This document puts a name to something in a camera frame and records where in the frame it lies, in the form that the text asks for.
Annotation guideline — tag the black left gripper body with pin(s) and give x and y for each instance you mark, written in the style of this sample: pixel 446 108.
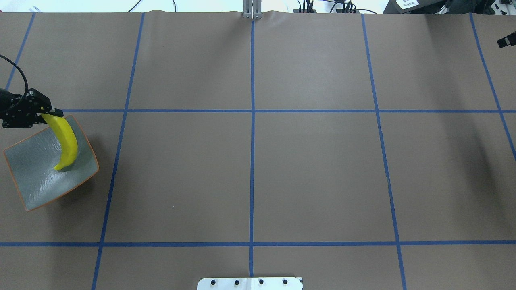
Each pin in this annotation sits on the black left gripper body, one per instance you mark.
pixel 24 114

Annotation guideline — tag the dark box with label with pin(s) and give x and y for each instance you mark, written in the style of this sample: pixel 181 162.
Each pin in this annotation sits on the dark box with label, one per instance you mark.
pixel 413 6

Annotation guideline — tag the aluminium frame post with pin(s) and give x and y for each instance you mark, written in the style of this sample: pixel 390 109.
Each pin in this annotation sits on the aluminium frame post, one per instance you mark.
pixel 252 9

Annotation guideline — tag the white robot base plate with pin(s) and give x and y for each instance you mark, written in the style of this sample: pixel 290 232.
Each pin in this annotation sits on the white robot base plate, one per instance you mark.
pixel 251 283

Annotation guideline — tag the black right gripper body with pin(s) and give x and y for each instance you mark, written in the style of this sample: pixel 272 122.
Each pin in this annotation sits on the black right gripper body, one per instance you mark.
pixel 507 41

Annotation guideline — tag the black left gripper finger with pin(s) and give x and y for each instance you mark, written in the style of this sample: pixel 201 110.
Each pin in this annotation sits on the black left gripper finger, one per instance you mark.
pixel 56 112

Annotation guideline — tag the bright yellow banana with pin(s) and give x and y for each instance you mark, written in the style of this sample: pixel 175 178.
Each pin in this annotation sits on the bright yellow banana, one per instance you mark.
pixel 67 140

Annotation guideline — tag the grey square plate orange rim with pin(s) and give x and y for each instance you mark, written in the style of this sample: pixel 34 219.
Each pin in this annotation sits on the grey square plate orange rim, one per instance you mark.
pixel 31 164

